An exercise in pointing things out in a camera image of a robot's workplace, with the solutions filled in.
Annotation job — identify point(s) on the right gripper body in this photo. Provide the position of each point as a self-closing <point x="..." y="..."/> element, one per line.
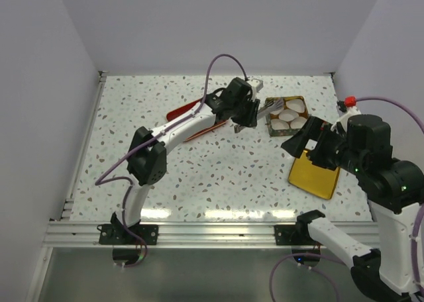
<point x="330" y="150"/>

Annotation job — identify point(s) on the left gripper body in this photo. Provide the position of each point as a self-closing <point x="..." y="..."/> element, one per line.
<point x="240" y="115"/>

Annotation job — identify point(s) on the metal serving tongs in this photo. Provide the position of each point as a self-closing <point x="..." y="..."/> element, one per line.
<point x="262" y="112"/>

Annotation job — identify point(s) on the gold cookie tin box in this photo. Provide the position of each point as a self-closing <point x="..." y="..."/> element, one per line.
<point x="290" y="131"/>

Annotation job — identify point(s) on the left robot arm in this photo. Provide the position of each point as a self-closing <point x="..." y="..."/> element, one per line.
<point x="148" y="164"/>

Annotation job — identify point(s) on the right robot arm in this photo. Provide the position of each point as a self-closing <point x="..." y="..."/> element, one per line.
<point x="394" y="189"/>

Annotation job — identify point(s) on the white paper cup bottom-right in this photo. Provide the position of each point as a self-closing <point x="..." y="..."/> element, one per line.
<point x="298" y="122"/>

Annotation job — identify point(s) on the white paper cup top-left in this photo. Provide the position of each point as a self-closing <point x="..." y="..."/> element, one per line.
<point x="275" y="106"/>

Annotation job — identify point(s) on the white paper cup bottom-left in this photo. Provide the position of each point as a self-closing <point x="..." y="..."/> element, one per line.
<point x="277" y="124"/>

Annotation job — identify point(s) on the gold tin lid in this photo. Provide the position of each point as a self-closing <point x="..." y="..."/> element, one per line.
<point x="317" y="181"/>

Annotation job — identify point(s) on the white paper cup top-right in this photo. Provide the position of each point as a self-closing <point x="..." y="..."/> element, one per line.
<point x="296" y="105"/>

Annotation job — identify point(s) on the red serving tray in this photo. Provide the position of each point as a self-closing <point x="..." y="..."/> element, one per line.
<point x="190" y="125"/>

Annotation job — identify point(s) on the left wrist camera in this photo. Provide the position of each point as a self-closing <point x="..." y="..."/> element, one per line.
<point x="256" y="84"/>

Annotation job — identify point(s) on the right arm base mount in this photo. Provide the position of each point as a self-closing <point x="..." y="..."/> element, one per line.
<point x="297" y="234"/>

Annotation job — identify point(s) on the aluminium front rail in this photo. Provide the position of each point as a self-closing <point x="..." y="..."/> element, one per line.
<point x="75" y="234"/>

